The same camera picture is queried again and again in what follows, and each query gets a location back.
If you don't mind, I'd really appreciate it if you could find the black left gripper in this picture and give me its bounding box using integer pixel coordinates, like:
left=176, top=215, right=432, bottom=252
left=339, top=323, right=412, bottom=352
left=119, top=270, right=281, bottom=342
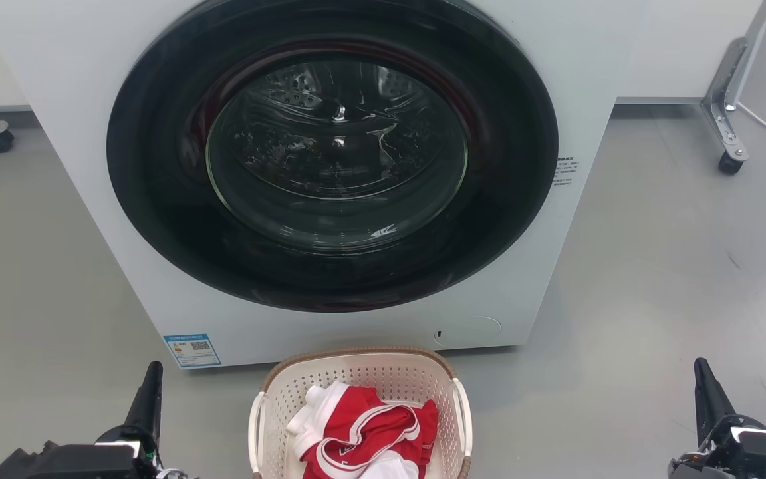
left=0, top=361, right=188, bottom=479

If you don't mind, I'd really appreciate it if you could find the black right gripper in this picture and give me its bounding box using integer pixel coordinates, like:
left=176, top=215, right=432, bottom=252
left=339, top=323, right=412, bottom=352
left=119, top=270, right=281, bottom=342
left=667, top=357, right=766, bottom=479

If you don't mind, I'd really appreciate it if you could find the cream perforated laundry basket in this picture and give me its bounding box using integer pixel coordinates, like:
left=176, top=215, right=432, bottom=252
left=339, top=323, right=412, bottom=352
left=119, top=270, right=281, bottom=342
left=248, top=346, right=473, bottom=479

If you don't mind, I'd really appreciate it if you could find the blue energy label sticker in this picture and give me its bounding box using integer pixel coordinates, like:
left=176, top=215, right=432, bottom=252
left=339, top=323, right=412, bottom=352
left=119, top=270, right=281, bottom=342
left=162, top=333, right=223, bottom=369

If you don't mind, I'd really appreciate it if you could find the round black glass washer door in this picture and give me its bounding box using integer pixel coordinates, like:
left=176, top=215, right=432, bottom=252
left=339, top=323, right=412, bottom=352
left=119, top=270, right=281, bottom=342
left=106, top=0, right=560, bottom=313

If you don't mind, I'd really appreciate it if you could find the red and white garment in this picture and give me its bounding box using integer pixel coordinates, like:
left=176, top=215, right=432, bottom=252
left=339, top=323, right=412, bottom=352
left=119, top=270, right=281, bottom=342
left=285, top=381, right=440, bottom=479

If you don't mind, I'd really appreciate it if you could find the round white filter cover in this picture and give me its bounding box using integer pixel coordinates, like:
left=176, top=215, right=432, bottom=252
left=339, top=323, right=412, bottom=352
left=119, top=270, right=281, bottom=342
left=433, top=315, right=503, bottom=347

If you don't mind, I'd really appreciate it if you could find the white front-load washing machine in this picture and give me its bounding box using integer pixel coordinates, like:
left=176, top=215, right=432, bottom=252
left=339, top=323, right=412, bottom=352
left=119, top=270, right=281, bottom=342
left=0, top=0, right=646, bottom=370

